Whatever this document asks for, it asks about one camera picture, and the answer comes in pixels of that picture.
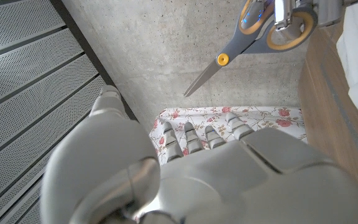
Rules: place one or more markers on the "grey tape outline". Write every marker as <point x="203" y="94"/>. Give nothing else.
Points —
<point x="337" y="99"/>

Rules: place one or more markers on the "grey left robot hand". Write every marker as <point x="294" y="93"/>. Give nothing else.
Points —
<point x="213" y="180"/>

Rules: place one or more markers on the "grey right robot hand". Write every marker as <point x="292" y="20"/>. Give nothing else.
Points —
<point x="283" y="12"/>

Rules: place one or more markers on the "floral print backdrop curtain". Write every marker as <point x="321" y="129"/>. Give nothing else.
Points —
<point x="259" y="118"/>

